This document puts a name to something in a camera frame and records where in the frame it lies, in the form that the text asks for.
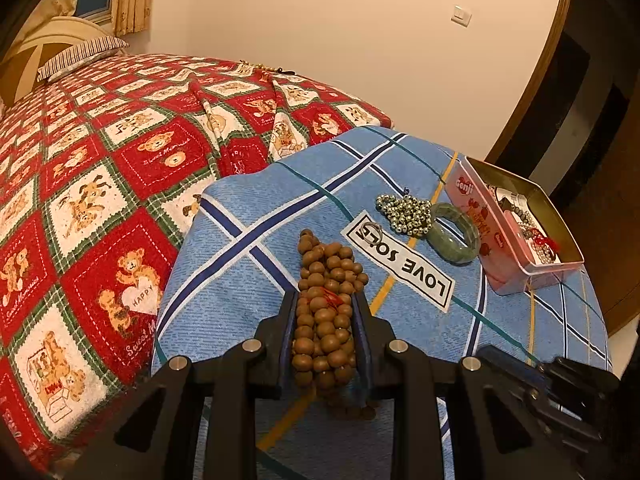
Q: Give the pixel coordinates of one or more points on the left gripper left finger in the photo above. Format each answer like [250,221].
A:
[155,434]

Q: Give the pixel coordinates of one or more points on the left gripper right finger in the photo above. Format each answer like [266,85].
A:
[485,401]

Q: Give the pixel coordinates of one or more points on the pink metal tin box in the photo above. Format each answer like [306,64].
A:
[524,241]

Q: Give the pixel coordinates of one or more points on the green jade bangle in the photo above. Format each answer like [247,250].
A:
[453,235]

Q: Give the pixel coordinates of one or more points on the blue plaid cloth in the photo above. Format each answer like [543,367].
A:
[239,257]

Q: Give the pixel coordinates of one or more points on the red bear patterned bedspread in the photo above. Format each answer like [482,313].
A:
[101,174]

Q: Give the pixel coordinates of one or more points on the striped pillow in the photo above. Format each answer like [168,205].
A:
[80,54]

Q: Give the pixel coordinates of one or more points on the cream wooden headboard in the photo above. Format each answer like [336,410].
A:
[20,65]

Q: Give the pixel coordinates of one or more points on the white wall light switch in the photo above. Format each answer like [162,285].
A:
[461,16]

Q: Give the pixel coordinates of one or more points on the brown door frame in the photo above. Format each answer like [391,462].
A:
[534,83]

